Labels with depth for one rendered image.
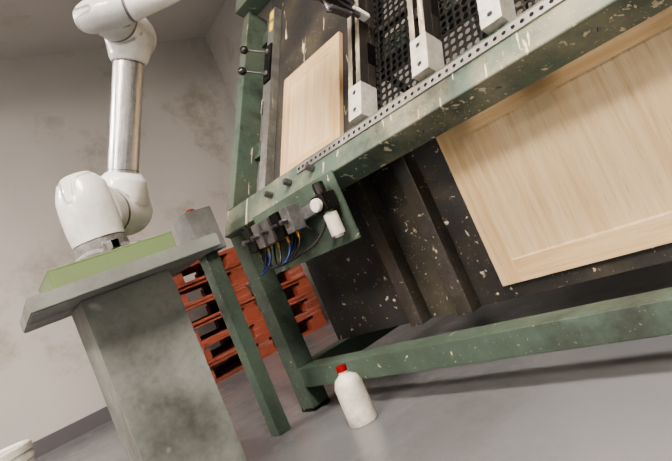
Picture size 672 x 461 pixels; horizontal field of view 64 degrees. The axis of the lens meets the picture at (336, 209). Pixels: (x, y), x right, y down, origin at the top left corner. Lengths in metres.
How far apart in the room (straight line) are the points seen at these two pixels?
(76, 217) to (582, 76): 1.43
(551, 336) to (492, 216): 0.42
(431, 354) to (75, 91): 4.82
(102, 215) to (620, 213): 1.43
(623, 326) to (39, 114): 5.21
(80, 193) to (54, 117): 4.08
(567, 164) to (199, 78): 5.17
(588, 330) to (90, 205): 1.38
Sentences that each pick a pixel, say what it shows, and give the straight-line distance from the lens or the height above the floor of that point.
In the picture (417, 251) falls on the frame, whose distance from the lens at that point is 1.94.
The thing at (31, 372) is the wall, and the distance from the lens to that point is 5.21.
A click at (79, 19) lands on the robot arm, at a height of 1.52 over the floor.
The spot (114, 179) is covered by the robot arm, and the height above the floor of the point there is 1.06.
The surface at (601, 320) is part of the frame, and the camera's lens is 1.45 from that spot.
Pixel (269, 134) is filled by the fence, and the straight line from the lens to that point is 2.26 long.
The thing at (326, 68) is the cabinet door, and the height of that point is 1.20.
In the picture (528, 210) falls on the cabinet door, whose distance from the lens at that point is 1.66.
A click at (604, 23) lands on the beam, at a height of 0.78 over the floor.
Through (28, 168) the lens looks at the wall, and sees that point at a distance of 5.55.
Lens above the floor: 0.57
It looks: 4 degrees up
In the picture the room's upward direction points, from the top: 23 degrees counter-clockwise
